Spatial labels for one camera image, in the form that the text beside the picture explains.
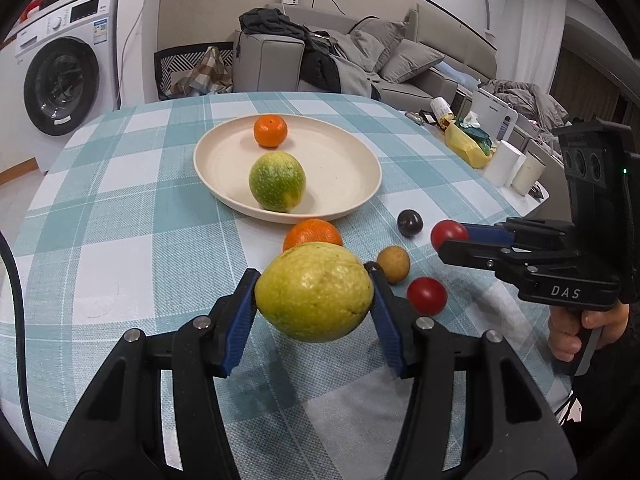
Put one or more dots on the black chair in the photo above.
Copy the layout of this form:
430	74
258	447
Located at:
172	62

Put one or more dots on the person's right forearm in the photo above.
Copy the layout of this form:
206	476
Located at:
605	400

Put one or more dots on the cream cup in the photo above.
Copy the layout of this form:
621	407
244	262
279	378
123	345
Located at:
527	172

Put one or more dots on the small orange tangerine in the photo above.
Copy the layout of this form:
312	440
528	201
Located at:
270	131

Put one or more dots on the green mottled citrus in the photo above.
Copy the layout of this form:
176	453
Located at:
277	180

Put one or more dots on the person's right hand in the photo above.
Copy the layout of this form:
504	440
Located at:
562	335

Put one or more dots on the pile of grey clothes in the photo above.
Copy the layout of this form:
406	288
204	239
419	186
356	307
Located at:
530	102

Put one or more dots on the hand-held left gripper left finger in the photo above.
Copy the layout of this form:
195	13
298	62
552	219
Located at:
240	330

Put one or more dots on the white washing machine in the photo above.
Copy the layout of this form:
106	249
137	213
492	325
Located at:
65	85

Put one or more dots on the cream round plate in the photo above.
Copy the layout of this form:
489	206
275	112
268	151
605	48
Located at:
340	160

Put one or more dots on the teal plaid tablecloth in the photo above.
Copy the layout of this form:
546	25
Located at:
150	210

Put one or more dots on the small brown round fruit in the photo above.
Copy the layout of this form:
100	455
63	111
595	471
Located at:
393	264

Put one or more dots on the yellow plastic bag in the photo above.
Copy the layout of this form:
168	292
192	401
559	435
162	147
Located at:
465	147

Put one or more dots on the grey pillow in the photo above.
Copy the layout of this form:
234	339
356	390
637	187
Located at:
412	62
377	42

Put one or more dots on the large yellow-green citrus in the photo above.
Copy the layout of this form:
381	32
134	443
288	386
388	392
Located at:
315	290

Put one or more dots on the white paper roll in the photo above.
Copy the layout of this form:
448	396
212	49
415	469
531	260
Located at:
502	162

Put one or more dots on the pile of dark clothes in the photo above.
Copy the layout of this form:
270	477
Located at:
280	25

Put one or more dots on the dark purple plum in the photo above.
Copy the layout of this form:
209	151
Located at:
410	223

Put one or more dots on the brown plaid cloth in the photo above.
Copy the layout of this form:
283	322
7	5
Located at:
210	72

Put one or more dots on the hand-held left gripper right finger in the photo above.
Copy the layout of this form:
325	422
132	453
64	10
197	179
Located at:
387	330

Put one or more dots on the red tomato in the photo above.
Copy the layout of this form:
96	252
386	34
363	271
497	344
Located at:
445	232
427	296

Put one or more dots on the white bottle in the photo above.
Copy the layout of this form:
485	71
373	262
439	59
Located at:
441	110

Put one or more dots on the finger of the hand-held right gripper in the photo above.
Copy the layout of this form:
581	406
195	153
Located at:
487	233
475	254

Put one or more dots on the grey sofa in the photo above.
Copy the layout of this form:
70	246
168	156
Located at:
270	60

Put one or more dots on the large orange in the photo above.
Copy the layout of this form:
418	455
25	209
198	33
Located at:
312	235

